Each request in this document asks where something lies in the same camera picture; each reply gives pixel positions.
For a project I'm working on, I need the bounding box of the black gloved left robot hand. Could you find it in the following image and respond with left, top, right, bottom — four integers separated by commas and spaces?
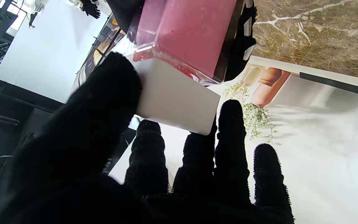
0, 52, 295, 224

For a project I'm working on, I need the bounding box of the clear square bottle pink seasoning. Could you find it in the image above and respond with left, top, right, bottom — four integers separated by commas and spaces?
126, 0, 245, 86

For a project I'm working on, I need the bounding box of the white square bottle cap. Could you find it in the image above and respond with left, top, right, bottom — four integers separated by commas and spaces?
131, 58, 221, 136

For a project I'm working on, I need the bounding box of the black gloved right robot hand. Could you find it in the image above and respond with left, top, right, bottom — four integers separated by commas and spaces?
107, 0, 257, 82

